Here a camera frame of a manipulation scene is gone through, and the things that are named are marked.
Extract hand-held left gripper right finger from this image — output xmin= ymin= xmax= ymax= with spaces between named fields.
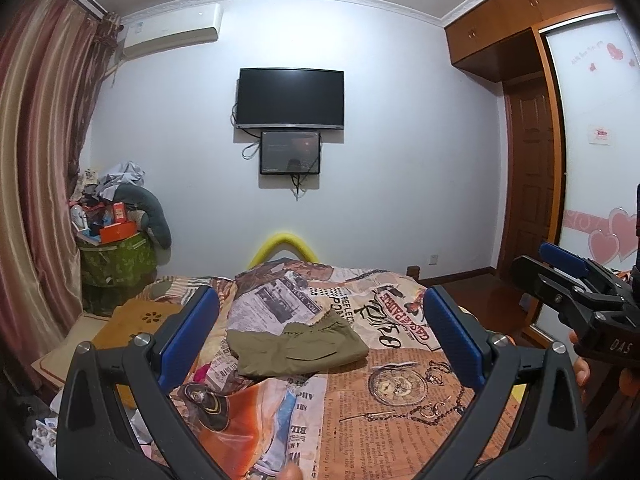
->
xmin=407 ymin=284 xmax=588 ymax=480

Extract white air conditioner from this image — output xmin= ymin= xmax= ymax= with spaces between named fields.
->
xmin=120 ymin=3 xmax=224 ymax=60

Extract pile of clothes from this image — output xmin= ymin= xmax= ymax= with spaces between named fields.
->
xmin=70 ymin=161 xmax=146 ymax=207

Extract black wall television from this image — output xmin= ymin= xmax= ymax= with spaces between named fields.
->
xmin=236 ymin=67 xmax=346 ymax=131

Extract olive green pants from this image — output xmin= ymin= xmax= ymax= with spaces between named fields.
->
xmin=226 ymin=309 xmax=371 ymax=379

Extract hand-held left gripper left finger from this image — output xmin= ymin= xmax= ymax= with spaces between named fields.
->
xmin=56 ymin=285 xmax=251 ymax=480

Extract small wall monitor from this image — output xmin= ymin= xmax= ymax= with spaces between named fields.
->
xmin=259 ymin=130 xmax=322 ymax=176

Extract orange yellow plush blanket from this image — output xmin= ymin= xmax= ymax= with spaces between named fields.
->
xmin=502 ymin=385 xmax=532 ymax=441

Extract printed newspaper-pattern blanket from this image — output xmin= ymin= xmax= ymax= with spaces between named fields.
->
xmin=90 ymin=257 xmax=532 ymax=480

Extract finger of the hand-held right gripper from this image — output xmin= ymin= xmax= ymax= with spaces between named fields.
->
xmin=510 ymin=255 xmax=601 ymax=330
xmin=539 ymin=242 xmax=632 ymax=288

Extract striped pink curtain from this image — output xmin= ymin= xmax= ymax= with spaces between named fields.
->
xmin=0 ymin=0 xmax=122 ymax=386

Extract person's right hand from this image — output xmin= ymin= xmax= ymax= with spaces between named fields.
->
xmin=569 ymin=331 xmax=592 ymax=402

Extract white wardrobe sliding door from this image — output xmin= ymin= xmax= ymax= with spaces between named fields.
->
xmin=542 ymin=10 xmax=640 ymax=282

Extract orange box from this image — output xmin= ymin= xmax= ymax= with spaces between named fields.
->
xmin=99 ymin=221 xmax=137 ymax=244

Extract wooden overhead wardrobe cabinet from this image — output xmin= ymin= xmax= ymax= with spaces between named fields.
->
xmin=444 ymin=0 xmax=622 ymax=84

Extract yellow foam tube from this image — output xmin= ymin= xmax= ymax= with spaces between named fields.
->
xmin=247 ymin=232 xmax=329 ymax=269

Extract brown wooden door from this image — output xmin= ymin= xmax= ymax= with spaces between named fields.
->
xmin=502 ymin=77 xmax=567 ymax=274

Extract green storage box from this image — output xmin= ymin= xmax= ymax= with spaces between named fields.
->
xmin=77 ymin=232 xmax=159 ymax=304

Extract black television cable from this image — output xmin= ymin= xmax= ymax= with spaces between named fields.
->
xmin=230 ymin=103 xmax=262 ymax=161

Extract grey curved pillow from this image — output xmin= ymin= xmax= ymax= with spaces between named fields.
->
xmin=115 ymin=185 xmax=174 ymax=250

